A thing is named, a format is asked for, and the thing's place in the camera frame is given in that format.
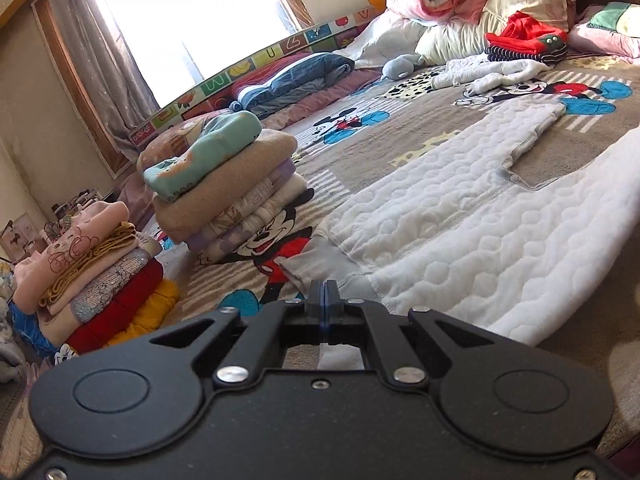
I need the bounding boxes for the white dotted garment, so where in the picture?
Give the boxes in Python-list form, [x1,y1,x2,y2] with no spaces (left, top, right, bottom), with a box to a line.
[431,57,549,96]

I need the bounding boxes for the folded white patterned garment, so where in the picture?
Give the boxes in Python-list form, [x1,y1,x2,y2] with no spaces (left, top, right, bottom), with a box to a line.
[192,175,307,251]

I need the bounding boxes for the folded yellow garment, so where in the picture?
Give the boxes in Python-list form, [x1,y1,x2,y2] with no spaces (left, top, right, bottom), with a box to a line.
[101,279,181,349]

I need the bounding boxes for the peach cartoon pillow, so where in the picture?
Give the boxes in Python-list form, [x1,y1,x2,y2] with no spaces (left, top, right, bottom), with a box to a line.
[136,110,236,172]

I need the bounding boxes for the pink floral mattress pad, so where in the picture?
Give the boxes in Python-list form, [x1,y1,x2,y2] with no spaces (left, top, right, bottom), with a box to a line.
[260,67,384,129]

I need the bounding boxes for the white quilted pants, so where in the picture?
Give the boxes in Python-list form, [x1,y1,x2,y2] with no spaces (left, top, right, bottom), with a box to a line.
[277,97,640,370]

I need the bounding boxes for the pink patchwork quilt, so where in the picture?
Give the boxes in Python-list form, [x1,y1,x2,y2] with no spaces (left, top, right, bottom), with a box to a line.
[569,2,640,64]

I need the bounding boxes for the window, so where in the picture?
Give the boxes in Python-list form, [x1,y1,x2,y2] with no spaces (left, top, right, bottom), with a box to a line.
[94,0,302,107]

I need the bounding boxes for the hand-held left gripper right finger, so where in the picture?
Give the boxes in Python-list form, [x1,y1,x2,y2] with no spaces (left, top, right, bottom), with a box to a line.
[323,281,495,390]

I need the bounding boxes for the folded teal printed top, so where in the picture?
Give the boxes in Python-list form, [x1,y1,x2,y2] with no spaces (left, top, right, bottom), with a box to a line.
[142,111,262,202]

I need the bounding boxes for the purple floral pillow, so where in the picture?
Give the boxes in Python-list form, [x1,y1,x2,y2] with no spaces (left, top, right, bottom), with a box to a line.
[119,175,157,233]

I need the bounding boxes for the white quilt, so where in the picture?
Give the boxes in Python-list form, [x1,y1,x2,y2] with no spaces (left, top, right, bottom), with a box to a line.
[342,7,432,69]

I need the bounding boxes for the grey curtain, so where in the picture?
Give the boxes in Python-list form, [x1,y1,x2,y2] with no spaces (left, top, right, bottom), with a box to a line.
[47,0,162,152]

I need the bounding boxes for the pile of dark clothes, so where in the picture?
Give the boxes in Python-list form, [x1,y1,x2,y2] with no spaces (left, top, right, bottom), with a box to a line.
[0,305,36,386]

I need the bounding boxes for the folded pink printed top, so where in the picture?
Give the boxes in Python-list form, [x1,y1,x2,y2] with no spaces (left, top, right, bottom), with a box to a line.
[12,201,132,312]

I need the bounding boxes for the cartoon mouse printed blanket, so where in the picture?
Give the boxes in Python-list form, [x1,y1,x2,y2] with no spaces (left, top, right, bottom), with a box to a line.
[0,50,640,461]

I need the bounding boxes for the folded beige sequined garment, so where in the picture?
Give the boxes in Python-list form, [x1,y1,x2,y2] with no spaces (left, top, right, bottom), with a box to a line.
[37,246,163,327]

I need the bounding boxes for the folded mustard knit garment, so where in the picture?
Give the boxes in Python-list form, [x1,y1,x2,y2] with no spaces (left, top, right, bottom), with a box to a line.
[40,222,139,307]

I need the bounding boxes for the cluttered desk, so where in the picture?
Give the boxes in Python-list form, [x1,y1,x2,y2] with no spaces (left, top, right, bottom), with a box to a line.
[42,187,118,233]

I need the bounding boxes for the folded lilac printed garment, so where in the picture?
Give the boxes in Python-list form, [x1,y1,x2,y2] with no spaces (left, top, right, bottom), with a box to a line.
[195,200,313,267]

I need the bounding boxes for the folded red garment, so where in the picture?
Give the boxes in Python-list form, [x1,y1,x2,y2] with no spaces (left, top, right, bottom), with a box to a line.
[66,260,166,354]

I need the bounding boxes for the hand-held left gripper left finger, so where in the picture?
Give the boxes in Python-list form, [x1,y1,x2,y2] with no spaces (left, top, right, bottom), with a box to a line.
[149,281,324,390]

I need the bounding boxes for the blue bag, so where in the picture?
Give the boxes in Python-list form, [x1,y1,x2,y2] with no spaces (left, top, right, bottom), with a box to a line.
[7,300,57,357]

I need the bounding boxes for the blue plush toy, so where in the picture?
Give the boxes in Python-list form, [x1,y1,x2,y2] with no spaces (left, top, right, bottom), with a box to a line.
[382,54,427,80]

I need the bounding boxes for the colourful letter print headboard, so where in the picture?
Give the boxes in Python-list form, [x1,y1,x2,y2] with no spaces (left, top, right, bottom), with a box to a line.
[127,2,382,149]

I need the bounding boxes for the stack with teal top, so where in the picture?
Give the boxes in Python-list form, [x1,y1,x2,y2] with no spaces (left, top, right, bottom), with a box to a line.
[152,129,298,244]

